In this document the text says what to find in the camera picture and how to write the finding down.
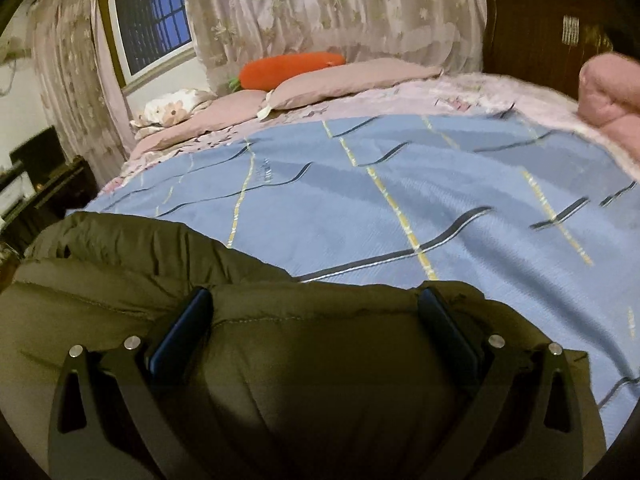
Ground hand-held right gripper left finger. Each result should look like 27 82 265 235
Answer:
47 287 221 480

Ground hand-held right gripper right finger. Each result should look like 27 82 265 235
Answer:
417 287 593 480

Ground olive green hooded jacket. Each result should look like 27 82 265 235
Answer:
0 211 608 480

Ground blue checked bedspread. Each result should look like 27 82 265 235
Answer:
80 110 640 431

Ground black computer desk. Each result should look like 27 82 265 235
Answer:
0 155 101 256

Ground pink pillow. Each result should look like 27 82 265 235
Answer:
260 57 443 111
132 91 273 156

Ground white floral pillow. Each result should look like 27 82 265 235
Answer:
130 89 217 128

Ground black computer monitor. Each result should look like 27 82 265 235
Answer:
10 126 66 181

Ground pink cartoon print bed sheet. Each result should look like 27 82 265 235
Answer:
115 72 640 181

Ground pink floral lace curtain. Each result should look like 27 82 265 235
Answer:
27 0 131 186
180 0 488 91

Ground orange carrot plush toy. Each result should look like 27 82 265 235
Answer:
227 51 347 93

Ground folded pink quilt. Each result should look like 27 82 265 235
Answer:
579 54 640 161

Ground dark wooden headboard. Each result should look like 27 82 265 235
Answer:
482 0 631 101

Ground barred window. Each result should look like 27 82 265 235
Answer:
97 0 201 96

